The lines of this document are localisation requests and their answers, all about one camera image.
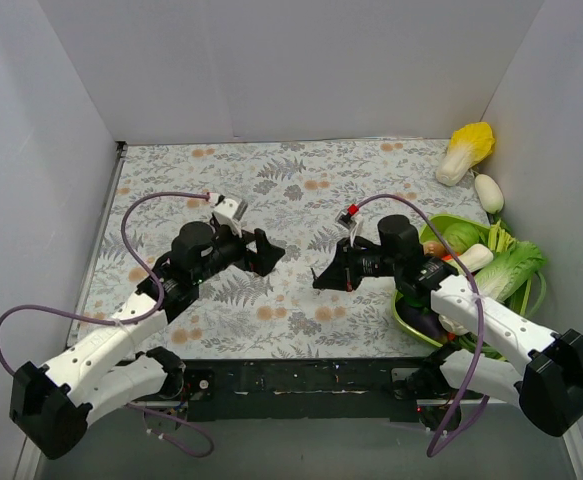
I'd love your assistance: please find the green plastic basket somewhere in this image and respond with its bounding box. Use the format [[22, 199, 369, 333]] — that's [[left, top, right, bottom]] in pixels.
[[392, 214, 499, 352]]

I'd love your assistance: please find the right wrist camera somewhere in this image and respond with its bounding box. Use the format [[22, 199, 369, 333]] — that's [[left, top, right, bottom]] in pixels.
[[336, 204, 364, 246]]

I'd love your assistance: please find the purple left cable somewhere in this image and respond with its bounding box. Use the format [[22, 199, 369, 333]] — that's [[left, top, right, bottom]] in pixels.
[[0, 192, 222, 459]]

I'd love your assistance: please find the floral table mat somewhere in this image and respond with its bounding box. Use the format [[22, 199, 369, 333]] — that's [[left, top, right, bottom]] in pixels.
[[69, 139, 487, 359]]

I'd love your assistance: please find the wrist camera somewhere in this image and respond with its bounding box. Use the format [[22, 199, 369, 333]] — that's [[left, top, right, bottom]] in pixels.
[[336, 204, 364, 246], [209, 193, 248, 237]]

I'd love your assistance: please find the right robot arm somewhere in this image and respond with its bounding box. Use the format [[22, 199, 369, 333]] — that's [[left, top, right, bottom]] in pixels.
[[313, 215, 583, 437]]

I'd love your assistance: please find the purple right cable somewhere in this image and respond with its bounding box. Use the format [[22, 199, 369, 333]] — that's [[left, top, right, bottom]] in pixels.
[[355, 194, 490, 457]]

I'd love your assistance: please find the white bok choy stalk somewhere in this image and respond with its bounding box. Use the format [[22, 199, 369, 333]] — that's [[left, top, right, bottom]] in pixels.
[[459, 244, 495, 273]]

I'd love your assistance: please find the purple eggplant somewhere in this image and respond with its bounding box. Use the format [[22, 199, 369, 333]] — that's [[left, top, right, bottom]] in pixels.
[[397, 304, 447, 339]]

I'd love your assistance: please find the brown kiwi potato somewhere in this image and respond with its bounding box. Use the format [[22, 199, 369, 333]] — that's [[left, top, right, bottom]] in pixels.
[[423, 240, 448, 258]]

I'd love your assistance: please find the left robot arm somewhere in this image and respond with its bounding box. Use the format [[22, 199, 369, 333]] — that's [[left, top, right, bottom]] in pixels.
[[9, 221, 285, 459]]

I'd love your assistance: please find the green leafy lettuce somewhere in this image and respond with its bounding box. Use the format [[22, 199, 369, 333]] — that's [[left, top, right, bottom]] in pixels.
[[474, 219, 547, 319]]

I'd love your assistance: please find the yellow white napa cabbage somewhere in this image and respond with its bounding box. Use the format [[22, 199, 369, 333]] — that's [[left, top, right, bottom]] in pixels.
[[435, 122, 496, 186]]

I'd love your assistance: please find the purple cable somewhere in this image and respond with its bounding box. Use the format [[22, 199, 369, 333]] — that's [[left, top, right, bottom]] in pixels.
[[0, 192, 222, 459], [355, 194, 490, 457]]

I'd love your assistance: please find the green round cabbage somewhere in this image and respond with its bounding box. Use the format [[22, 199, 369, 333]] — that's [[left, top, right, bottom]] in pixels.
[[443, 222, 482, 254]]

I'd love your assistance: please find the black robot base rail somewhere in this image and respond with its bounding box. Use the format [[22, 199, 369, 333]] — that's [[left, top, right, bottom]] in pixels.
[[143, 357, 465, 426]]

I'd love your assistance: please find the white radish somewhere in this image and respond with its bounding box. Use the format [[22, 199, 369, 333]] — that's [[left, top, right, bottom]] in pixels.
[[474, 174, 504, 214]]

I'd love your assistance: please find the white garlic bulb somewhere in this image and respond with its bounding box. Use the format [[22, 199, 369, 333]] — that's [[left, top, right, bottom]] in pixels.
[[438, 315, 469, 336]]

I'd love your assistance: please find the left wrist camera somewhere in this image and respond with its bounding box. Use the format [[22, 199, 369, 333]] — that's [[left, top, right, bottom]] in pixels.
[[209, 193, 248, 237]]

